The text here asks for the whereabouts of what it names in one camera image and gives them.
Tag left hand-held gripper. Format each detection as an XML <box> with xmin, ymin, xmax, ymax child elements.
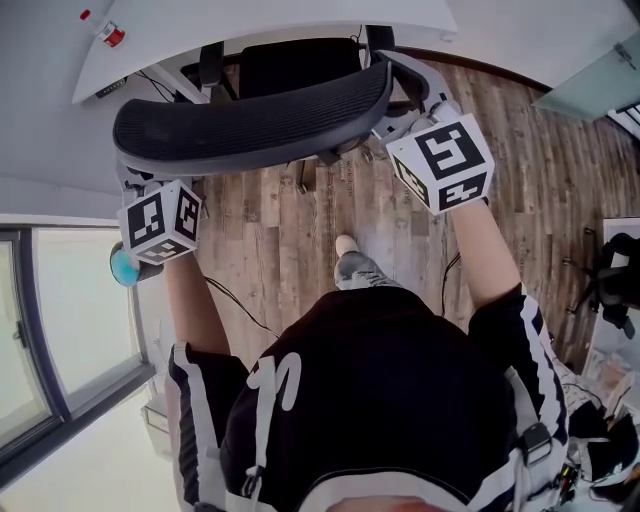
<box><xmin>114</xmin><ymin>149</ymin><xmax>204</xmax><ymax>266</ymax></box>

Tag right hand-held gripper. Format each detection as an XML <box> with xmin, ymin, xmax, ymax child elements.
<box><xmin>372</xmin><ymin>48</ymin><xmax>496</xmax><ymax>216</ymax></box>

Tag black office chair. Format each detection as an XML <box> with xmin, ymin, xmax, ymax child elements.
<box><xmin>112</xmin><ymin>24</ymin><xmax>401</xmax><ymax>194</ymax></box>

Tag person's left forearm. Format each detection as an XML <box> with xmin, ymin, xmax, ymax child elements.
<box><xmin>162</xmin><ymin>247</ymin><xmax>234</xmax><ymax>359</ymax></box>

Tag person's right forearm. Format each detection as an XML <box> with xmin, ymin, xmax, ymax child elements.
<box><xmin>447</xmin><ymin>197</ymin><xmax>524</xmax><ymax>334</ymax></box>

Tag black power strip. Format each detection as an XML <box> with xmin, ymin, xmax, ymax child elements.
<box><xmin>94</xmin><ymin>77</ymin><xmax>126</xmax><ymax>99</ymax></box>

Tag black bin with blue bag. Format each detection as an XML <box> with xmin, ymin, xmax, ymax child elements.
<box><xmin>109</xmin><ymin>240</ymin><xmax>165</xmax><ymax>289</ymax></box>

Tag red label plastic bottle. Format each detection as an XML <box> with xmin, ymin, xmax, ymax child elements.
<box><xmin>79</xmin><ymin>8</ymin><xmax>126</xmax><ymax>49</ymax></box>

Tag black framed window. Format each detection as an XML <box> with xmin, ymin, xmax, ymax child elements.
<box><xmin>0</xmin><ymin>224</ymin><xmax>156</xmax><ymax>486</ymax></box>

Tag person's camouflage trousers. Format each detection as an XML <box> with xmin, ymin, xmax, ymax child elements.
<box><xmin>333</xmin><ymin>251</ymin><xmax>402</xmax><ymax>292</ymax></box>

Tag frosted glass door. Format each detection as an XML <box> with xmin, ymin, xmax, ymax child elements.
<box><xmin>532</xmin><ymin>29</ymin><xmax>640</xmax><ymax>121</ymax></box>

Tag white desk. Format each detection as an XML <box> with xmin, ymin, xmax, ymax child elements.
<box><xmin>72</xmin><ymin>0</ymin><xmax>459</xmax><ymax>106</ymax></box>

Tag white side table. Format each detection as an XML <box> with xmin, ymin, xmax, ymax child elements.
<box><xmin>584</xmin><ymin>217</ymin><xmax>640</xmax><ymax>376</ymax></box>

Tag black swivel chair with clothes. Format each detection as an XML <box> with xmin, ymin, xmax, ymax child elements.
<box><xmin>562</xmin><ymin>227</ymin><xmax>640</xmax><ymax>341</ymax></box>

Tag person in black shirt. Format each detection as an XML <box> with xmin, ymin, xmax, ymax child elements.
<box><xmin>167</xmin><ymin>284</ymin><xmax>571</xmax><ymax>512</ymax></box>

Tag white patterned cloth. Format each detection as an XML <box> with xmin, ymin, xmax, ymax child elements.
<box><xmin>582</xmin><ymin>349</ymin><xmax>640</xmax><ymax>406</ymax></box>

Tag black harness buckle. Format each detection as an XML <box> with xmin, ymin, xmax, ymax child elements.
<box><xmin>519</xmin><ymin>422</ymin><xmax>554</xmax><ymax>466</ymax></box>

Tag black bag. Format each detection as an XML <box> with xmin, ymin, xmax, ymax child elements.
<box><xmin>569</xmin><ymin>399</ymin><xmax>640</xmax><ymax>501</ymax></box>

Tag black desk cable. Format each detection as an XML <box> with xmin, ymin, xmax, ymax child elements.
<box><xmin>134</xmin><ymin>69</ymin><xmax>176</xmax><ymax>101</ymax></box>

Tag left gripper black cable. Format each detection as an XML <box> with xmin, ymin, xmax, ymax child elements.
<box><xmin>204</xmin><ymin>274</ymin><xmax>281</xmax><ymax>339</ymax></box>

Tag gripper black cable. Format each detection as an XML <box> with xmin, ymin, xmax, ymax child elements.
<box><xmin>439</xmin><ymin>252</ymin><xmax>462</xmax><ymax>319</ymax></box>
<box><xmin>204</xmin><ymin>274</ymin><xmax>281</xmax><ymax>339</ymax></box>

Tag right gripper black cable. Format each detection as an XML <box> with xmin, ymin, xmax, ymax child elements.
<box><xmin>439</xmin><ymin>252</ymin><xmax>462</xmax><ymax>319</ymax></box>

